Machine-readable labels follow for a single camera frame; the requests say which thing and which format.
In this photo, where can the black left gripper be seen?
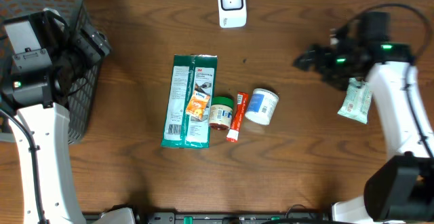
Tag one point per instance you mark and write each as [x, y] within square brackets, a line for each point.
[100, 49]

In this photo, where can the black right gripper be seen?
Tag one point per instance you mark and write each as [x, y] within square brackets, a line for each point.
[327, 53]

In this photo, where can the mint green wipes pack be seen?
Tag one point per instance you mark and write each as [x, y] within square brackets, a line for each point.
[357, 102]

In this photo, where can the white cotton swab tub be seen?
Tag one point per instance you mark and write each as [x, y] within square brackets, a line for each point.
[262, 106]

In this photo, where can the red white tube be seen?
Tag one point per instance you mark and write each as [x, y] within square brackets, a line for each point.
[233, 133]

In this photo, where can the green white gloves package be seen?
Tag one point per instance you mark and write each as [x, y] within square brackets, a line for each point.
[189, 73]

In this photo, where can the green lid cream jar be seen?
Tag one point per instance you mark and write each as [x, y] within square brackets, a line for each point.
[221, 113]

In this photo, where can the orange Kleenex tissue pack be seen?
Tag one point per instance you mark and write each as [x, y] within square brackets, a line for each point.
[197, 104]

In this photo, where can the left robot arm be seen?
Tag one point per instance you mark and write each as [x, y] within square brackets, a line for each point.
[41, 137]

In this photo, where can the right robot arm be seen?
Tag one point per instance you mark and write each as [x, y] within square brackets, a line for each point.
[401, 191]

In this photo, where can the white barcode scanner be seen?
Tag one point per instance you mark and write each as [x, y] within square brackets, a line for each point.
[232, 13]

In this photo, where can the grey plastic mesh basket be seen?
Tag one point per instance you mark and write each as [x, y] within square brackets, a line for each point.
[81, 91]

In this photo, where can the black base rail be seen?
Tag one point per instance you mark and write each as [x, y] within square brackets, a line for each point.
[213, 218]

